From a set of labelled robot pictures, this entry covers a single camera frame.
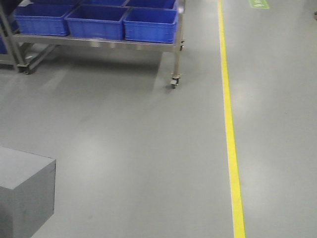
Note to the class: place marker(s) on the gray square base block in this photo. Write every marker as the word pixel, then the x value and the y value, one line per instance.
pixel 27 192

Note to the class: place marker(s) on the blue bin on cart right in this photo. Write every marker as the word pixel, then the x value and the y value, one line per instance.
pixel 151 25

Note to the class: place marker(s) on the blue bin on cart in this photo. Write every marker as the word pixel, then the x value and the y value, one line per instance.
pixel 151 25
pixel 97 22
pixel 43 19

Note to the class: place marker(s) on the blue bin on cart middle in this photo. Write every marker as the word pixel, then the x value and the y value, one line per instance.
pixel 97 22

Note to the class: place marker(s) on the blue bin on cart left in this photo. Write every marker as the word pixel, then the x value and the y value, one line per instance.
pixel 43 19

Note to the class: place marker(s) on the yellow floor line tape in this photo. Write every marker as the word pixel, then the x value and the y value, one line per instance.
pixel 234 179

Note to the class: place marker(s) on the steel cart with casters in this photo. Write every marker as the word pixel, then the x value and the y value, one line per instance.
pixel 26 51

